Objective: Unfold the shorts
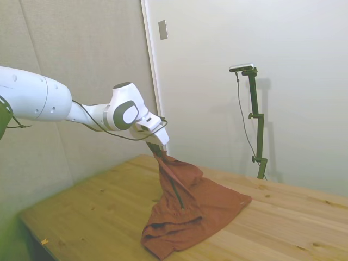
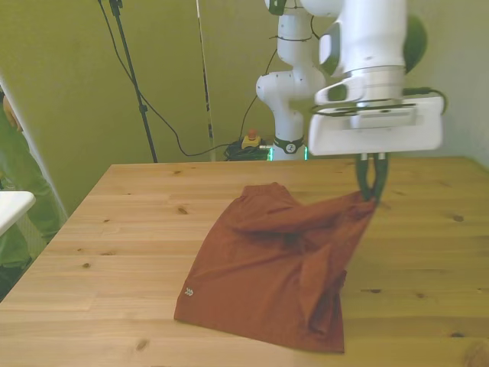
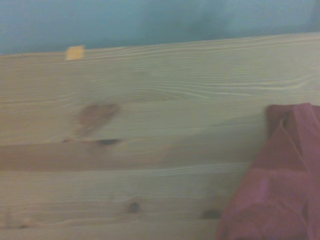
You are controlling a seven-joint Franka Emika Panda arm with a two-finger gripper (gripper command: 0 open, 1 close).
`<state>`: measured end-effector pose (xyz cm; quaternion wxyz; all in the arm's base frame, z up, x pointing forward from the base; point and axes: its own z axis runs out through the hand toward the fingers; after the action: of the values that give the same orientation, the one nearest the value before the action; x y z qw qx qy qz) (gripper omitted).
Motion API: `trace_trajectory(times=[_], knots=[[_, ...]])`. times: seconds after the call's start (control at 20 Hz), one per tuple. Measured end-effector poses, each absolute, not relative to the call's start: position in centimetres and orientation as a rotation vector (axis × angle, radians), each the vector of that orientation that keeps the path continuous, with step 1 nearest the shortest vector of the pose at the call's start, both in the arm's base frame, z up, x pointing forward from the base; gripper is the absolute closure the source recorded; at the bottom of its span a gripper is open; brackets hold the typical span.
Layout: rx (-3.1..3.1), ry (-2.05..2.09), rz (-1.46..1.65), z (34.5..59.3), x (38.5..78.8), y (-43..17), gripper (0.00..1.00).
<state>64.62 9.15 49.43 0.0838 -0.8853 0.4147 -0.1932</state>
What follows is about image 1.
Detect grey exterior camera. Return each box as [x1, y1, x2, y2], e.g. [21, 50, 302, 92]
[228, 63, 256, 73]

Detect white door frame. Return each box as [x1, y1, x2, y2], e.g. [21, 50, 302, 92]
[140, 0, 169, 156]

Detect camera on green stand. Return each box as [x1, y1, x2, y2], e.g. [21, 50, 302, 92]
[235, 71, 269, 181]

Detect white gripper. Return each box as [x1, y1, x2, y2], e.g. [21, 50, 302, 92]
[129, 112, 171, 159]

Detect grey wall plate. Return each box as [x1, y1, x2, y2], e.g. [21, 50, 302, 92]
[158, 19, 170, 41]

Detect rust red shorts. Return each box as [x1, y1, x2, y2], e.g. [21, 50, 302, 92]
[140, 151, 253, 260]

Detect dark green camera stand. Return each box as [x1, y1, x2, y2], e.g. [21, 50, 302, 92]
[241, 67, 269, 181]

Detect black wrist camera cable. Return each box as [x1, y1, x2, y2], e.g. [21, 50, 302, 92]
[71, 100, 169, 141]

